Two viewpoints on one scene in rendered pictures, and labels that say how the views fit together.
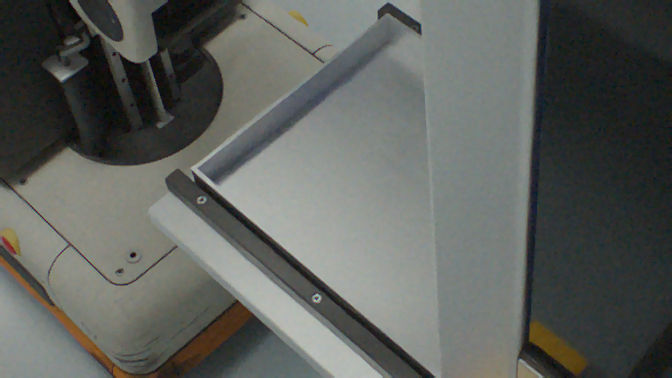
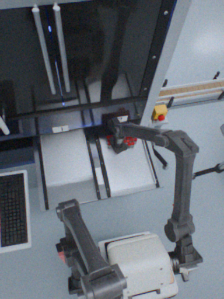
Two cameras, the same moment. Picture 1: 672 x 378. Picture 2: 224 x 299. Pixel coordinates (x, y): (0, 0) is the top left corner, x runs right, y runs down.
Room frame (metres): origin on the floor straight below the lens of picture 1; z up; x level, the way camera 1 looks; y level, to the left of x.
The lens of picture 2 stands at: (1.30, 0.02, 2.42)
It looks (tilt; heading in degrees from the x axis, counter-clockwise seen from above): 66 degrees down; 197
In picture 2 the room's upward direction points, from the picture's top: 8 degrees clockwise
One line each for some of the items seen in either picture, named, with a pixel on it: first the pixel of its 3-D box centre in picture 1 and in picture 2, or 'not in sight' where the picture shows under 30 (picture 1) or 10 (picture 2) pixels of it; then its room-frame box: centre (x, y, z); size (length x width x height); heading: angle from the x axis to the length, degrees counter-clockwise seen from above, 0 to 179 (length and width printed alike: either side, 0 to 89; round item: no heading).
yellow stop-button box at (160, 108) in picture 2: not in sight; (158, 111); (0.33, -0.02, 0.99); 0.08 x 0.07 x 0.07; 37
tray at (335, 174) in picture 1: (421, 195); (126, 160); (0.67, -0.08, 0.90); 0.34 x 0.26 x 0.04; 37
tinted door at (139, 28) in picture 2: not in sight; (109, 60); (0.54, -0.28, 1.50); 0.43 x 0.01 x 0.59; 127
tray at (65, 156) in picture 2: not in sight; (65, 152); (0.77, -0.42, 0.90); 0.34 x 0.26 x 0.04; 37
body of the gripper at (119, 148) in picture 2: not in sight; (118, 142); (0.65, -0.15, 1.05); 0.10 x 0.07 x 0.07; 52
